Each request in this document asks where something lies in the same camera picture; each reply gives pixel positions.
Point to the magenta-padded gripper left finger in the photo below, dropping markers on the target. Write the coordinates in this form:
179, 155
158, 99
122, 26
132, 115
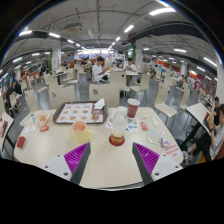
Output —
76, 158

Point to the brown tray with paper liner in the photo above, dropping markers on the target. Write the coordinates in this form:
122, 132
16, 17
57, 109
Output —
75, 113

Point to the clear plastic drink bottle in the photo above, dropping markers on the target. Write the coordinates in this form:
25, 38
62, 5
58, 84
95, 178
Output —
118, 128

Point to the colourful printed leaflet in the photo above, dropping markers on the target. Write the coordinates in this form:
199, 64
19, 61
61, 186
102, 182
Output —
133, 126

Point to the ceiling air conditioner unit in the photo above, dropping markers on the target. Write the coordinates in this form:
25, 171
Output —
72, 27

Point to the beige chair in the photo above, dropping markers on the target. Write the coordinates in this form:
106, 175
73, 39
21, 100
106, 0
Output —
62, 96
104, 95

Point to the small red sachet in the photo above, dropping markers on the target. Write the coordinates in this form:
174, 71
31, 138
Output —
144, 126
44, 128

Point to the person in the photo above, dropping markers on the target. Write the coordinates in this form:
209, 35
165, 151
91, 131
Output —
99, 71
213, 138
17, 89
215, 111
130, 68
9, 95

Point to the group of beige chairs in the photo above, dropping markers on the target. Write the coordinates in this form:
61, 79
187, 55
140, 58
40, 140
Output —
166, 98

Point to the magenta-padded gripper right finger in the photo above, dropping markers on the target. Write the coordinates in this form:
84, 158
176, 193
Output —
146, 158

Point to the ceiling lights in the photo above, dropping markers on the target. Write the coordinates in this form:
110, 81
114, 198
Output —
162, 11

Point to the white paper receipt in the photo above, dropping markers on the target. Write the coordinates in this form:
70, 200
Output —
30, 129

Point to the clear plastic packet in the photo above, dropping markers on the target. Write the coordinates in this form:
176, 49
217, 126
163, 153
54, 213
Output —
156, 137

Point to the yellow mug with pink inside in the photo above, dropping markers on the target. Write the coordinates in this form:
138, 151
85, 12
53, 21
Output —
80, 131

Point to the clear plastic food bag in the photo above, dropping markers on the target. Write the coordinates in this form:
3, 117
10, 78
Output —
42, 118

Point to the crumpled white napkin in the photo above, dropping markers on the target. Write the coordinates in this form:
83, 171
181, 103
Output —
99, 104

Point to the beige dining table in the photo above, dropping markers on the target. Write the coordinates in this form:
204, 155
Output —
6, 128
196, 111

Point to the flat round red coaster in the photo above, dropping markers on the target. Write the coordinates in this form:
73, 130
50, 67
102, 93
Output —
111, 143

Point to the red wallet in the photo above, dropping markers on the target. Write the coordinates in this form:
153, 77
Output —
21, 142

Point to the red paper cup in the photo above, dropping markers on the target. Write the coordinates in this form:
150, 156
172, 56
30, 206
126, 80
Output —
133, 108

